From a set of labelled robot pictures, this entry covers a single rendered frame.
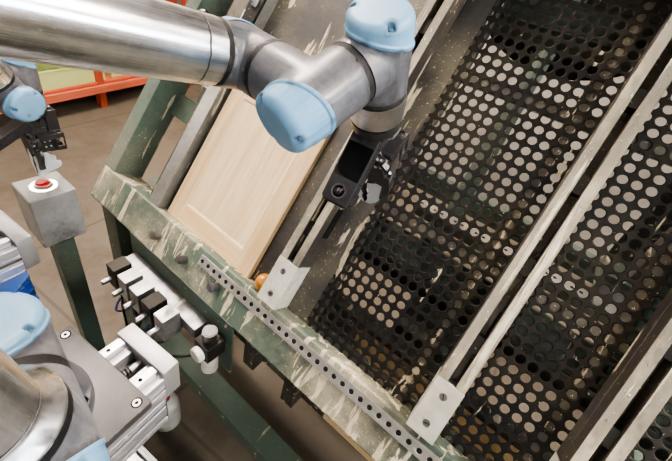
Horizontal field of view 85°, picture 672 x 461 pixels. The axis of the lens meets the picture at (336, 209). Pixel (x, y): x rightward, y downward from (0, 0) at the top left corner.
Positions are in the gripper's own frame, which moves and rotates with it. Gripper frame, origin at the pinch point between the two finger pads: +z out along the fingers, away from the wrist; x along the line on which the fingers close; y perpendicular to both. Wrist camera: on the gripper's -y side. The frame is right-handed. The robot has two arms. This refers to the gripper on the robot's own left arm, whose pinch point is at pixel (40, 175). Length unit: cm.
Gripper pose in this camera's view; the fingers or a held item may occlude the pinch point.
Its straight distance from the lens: 136.5
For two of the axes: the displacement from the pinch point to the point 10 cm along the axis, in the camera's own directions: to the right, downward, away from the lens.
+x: -7.8, -5.0, 3.9
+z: -2.1, 7.8, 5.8
